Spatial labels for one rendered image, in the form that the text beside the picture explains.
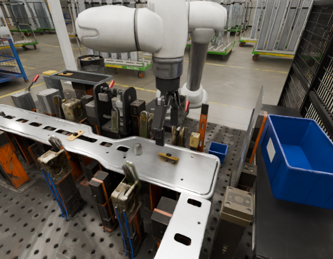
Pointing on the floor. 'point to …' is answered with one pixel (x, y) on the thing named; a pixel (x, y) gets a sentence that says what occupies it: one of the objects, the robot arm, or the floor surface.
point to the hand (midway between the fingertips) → (167, 131)
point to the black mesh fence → (332, 125)
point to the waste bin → (92, 63)
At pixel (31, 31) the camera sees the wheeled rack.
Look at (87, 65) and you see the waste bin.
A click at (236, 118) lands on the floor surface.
